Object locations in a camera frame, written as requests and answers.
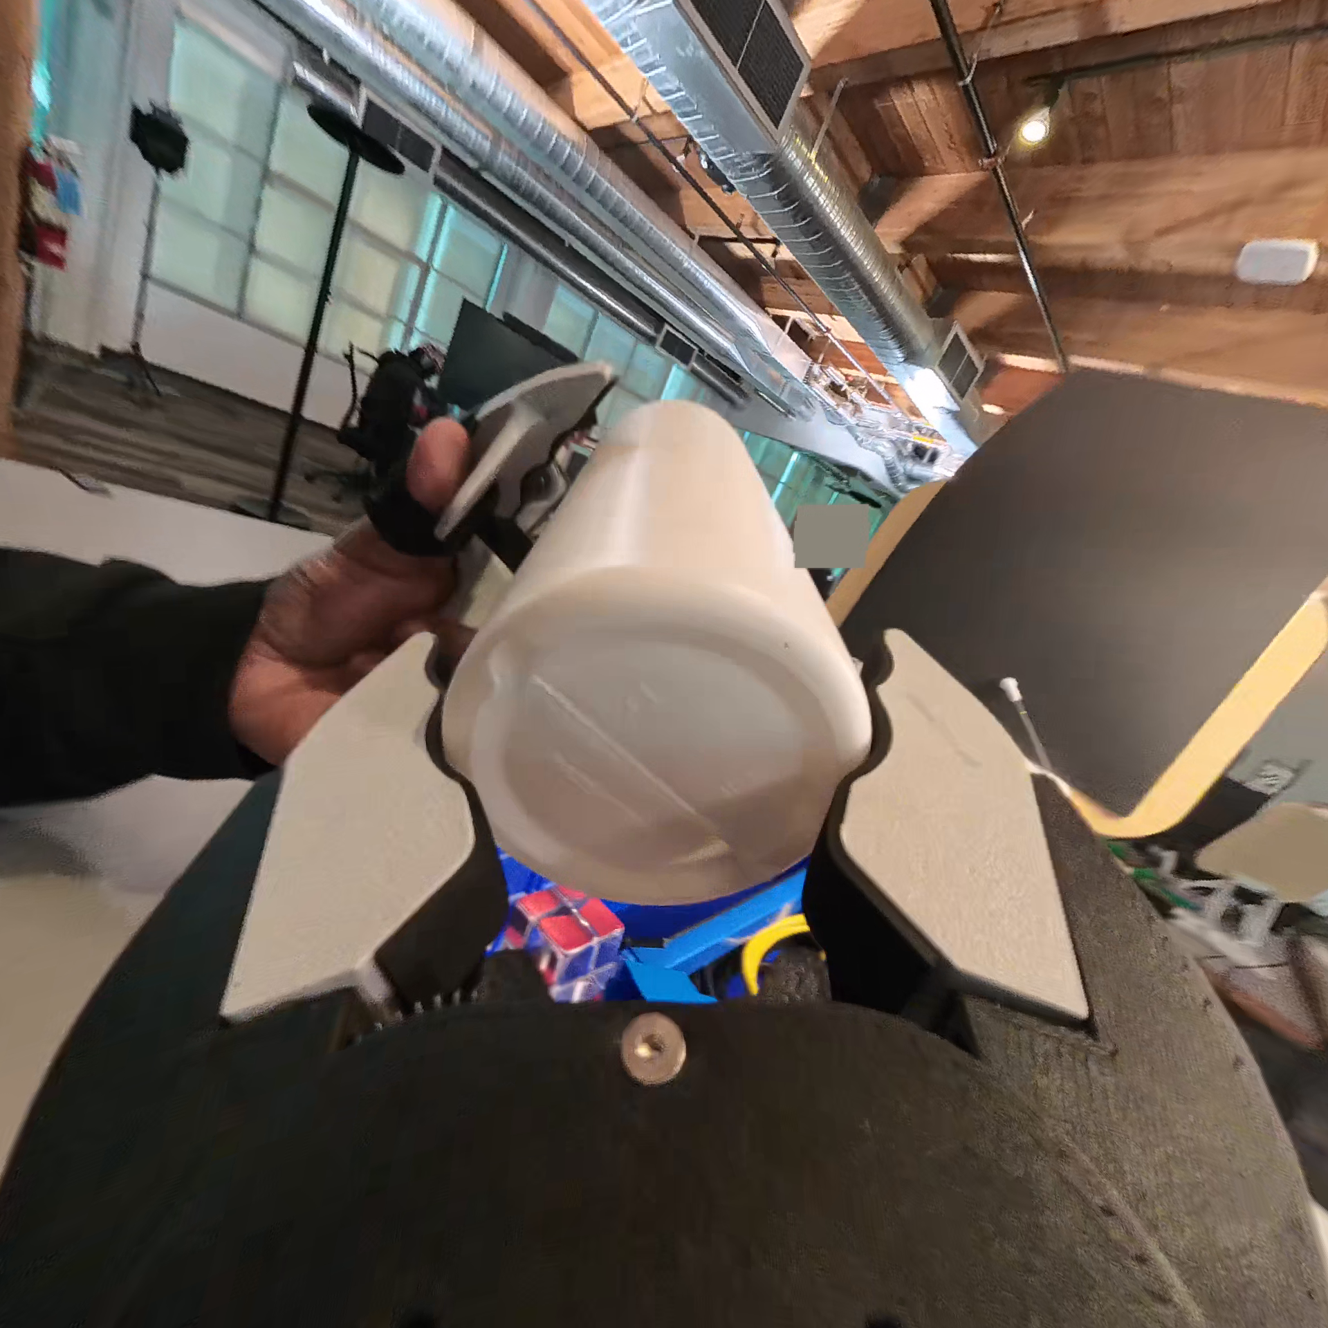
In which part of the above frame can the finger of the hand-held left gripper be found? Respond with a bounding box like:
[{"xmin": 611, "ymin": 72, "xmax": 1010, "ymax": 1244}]
[{"xmin": 436, "ymin": 363, "xmax": 621, "ymax": 542}]

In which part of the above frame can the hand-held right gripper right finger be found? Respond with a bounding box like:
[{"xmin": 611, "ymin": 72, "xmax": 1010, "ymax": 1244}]
[{"xmin": 805, "ymin": 628, "xmax": 1091, "ymax": 1027}]

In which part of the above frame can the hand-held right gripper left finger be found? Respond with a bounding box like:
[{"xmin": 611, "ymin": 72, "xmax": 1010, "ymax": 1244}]
[{"xmin": 223, "ymin": 633, "xmax": 511, "ymax": 1024}]

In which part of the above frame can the blue plastic bin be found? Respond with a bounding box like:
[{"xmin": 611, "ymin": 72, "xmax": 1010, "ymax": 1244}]
[{"xmin": 498, "ymin": 852, "xmax": 828, "ymax": 1005}]

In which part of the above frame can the white plastic bottle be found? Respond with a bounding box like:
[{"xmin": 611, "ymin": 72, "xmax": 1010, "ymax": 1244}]
[{"xmin": 440, "ymin": 401, "xmax": 874, "ymax": 904}]

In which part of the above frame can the person's left forearm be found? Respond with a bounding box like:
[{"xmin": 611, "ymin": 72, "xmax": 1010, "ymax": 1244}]
[{"xmin": 0, "ymin": 549, "xmax": 273, "ymax": 804}]

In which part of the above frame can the person's left hand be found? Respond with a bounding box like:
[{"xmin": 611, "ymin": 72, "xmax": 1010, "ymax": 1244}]
[{"xmin": 230, "ymin": 418, "xmax": 490, "ymax": 764}]

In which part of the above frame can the black monitor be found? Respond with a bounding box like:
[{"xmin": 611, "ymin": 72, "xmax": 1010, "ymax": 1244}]
[{"xmin": 436, "ymin": 298, "xmax": 586, "ymax": 416}]

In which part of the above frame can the black office chair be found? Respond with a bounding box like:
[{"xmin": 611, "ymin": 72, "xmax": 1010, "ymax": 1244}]
[{"xmin": 344, "ymin": 348, "xmax": 450, "ymax": 490}]

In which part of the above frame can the white panel stand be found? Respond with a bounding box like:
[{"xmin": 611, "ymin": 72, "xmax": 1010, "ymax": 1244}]
[{"xmin": 999, "ymin": 678, "xmax": 1056, "ymax": 778}]

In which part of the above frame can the clear red cube block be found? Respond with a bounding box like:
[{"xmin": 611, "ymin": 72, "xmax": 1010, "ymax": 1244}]
[{"xmin": 507, "ymin": 888, "xmax": 627, "ymax": 1004}]

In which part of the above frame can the blue foam block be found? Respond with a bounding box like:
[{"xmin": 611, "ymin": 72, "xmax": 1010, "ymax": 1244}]
[{"xmin": 621, "ymin": 939, "xmax": 720, "ymax": 1005}]

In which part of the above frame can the softbox light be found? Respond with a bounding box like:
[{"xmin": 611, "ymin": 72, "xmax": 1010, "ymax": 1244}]
[{"xmin": 1197, "ymin": 801, "xmax": 1328, "ymax": 904}]

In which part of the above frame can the black floor lamp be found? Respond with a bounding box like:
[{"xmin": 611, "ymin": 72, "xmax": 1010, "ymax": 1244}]
[{"xmin": 237, "ymin": 100, "xmax": 409, "ymax": 520}]

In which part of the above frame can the frosted glass window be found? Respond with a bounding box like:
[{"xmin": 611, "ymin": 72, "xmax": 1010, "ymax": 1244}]
[{"xmin": 136, "ymin": 21, "xmax": 747, "ymax": 416}]

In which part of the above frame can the black studio light on tripod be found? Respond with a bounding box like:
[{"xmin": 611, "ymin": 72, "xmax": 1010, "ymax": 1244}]
[{"xmin": 126, "ymin": 102, "xmax": 192, "ymax": 401}]

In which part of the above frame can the white ceiling access point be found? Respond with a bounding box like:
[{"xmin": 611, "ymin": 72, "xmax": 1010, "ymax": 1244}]
[{"xmin": 1235, "ymin": 240, "xmax": 1321, "ymax": 285}]

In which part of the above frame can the yellow cable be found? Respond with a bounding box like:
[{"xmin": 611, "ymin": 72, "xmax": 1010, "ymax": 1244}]
[{"xmin": 738, "ymin": 912, "xmax": 828, "ymax": 1000}]

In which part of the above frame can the silver spiral air duct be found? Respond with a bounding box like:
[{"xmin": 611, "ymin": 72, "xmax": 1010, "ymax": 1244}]
[{"xmin": 261, "ymin": 0, "xmax": 791, "ymax": 407}]

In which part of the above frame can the silver air duct with vent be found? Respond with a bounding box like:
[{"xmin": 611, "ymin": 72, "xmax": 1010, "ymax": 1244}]
[{"xmin": 586, "ymin": 0, "xmax": 988, "ymax": 416}]

